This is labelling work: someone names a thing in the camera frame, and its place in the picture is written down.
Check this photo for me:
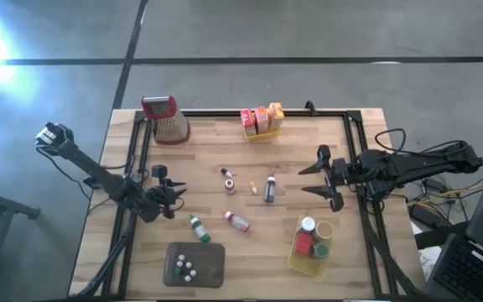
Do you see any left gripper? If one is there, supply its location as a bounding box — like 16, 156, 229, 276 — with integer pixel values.
144, 179, 189, 221

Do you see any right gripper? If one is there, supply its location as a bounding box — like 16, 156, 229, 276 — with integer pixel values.
298, 144, 358, 213

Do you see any red smoked paprika tin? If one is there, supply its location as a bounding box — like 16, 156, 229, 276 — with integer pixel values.
294, 232, 314, 257

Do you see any yellow Corn Pops cereal box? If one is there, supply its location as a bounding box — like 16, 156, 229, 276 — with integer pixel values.
267, 102, 285, 130

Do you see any orange Mini Wheats cereal box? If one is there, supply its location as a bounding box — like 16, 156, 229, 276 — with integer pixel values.
253, 105, 270, 134

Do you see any red Froot Loops cereal box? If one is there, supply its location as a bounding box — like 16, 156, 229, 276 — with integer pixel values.
240, 108, 257, 136

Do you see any glass jar with silver lid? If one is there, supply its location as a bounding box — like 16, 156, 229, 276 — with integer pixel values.
299, 216, 317, 233

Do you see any green food colouring bottle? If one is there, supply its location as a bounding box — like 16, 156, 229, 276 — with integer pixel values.
188, 213, 212, 245

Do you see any purple food colouring bottle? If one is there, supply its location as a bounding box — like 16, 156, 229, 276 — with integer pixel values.
263, 173, 277, 204

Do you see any yellow plastic basket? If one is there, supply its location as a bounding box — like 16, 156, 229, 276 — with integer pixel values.
243, 125, 283, 143

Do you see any grey translucent plastic bin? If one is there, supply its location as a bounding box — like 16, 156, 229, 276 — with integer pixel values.
162, 242, 226, 289

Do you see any yellow translucent plastic bin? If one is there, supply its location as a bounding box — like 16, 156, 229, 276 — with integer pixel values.
287, 215, 334, 279

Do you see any black power brick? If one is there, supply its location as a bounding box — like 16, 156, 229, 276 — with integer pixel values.
408, 203, 444, 230

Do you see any white paper sheet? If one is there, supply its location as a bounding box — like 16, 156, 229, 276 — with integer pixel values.
417, 247, 440, 279

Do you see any black floor stand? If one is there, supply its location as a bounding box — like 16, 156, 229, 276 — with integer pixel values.
0, 183, 42, 302

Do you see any black laptop keyboard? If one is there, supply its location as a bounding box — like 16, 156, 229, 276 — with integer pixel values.
423, 232, 483, 302

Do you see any metal box grater red handle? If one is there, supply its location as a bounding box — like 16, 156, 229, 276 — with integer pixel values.
140, 94, 192, 146

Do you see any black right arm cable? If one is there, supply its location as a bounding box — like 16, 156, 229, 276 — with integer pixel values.
374, 128, 469, 156

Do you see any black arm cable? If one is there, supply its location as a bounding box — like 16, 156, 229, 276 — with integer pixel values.
374, 128, 469, 156
35, 144, 96, 201

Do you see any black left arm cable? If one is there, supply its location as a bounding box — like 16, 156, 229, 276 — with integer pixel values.
35, 144, 96, 201

